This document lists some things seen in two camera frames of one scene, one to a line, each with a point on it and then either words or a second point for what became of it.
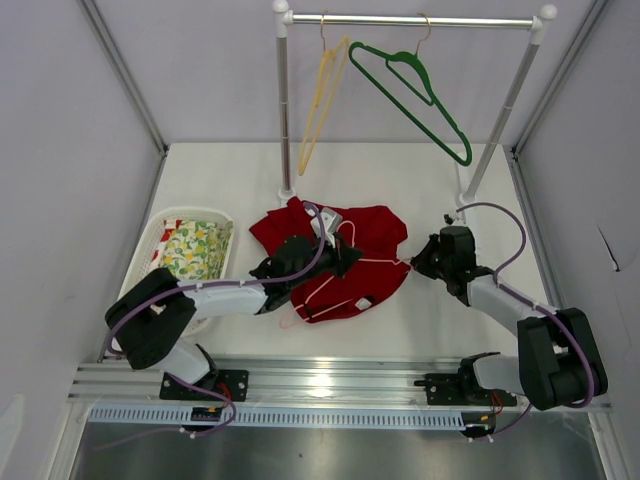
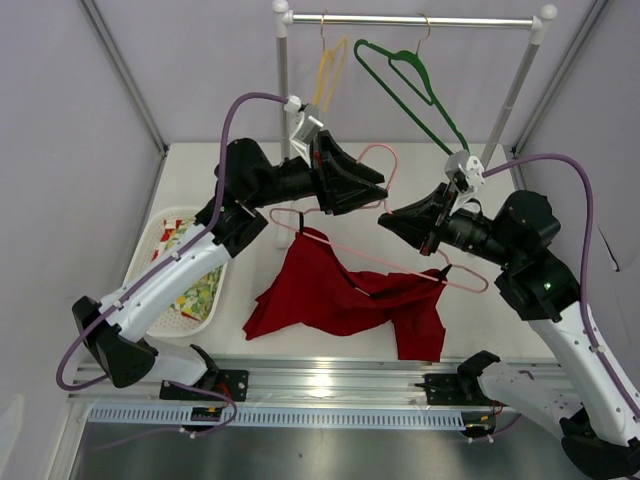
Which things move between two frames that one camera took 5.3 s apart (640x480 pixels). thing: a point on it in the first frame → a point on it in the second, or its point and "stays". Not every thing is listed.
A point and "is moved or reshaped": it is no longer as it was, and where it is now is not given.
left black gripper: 342,256 → 338,176
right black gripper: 420,262 → 418,221
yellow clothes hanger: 331,70 stays
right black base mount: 462,389 stays
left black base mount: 232,384 stays
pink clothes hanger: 327,282 → 368,252
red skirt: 378,232 → 315,292
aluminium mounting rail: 264,381 stays
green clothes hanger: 411,68 is moved or reshaped
